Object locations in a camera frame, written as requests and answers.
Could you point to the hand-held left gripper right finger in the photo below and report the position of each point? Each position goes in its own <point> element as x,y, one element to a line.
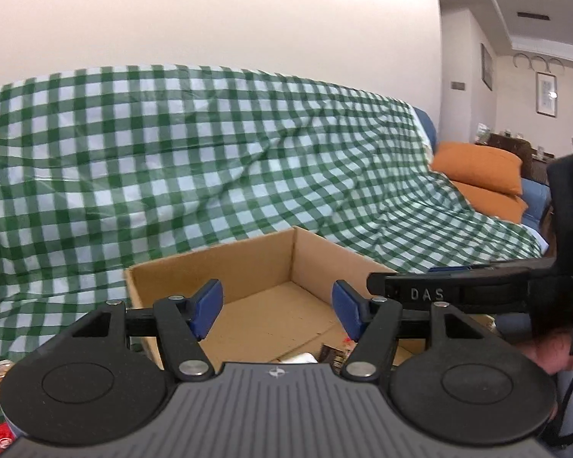
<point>346,307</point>

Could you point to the cardboard box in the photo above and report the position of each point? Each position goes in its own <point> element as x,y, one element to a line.
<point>258,257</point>

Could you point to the round wall ornaments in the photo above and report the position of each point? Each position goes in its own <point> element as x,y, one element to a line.
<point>537,61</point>

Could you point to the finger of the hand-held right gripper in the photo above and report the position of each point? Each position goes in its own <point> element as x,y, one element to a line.
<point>382,284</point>

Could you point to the red snack packet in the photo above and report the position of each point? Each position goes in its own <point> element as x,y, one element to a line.
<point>5,439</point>

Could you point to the white snack packet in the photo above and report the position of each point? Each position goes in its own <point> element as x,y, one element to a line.
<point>301,358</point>

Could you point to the green checked cloth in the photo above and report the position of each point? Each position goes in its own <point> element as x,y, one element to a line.
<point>172,152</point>

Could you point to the blue sofa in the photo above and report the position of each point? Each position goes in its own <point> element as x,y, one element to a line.
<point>535,195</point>

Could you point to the orange cushion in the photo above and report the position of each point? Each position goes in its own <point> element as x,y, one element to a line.
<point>496,205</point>
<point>477,167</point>

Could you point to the dark brown snack packet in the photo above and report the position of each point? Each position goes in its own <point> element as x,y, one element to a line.
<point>332,355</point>

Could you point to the wall switch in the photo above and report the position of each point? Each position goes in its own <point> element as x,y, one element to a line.
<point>458,86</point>

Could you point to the ceiling air vent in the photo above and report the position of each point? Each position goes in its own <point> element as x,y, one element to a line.
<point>532,15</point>

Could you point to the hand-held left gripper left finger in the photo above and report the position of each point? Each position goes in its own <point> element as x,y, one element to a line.
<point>207,307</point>

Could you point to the narrow framed wall picture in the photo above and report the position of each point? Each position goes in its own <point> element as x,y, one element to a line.
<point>487,67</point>

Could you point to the dark wooden sideboard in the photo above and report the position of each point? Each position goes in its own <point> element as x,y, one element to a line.
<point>530,162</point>

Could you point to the light framed wall picture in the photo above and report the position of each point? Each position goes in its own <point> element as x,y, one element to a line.
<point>546,93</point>

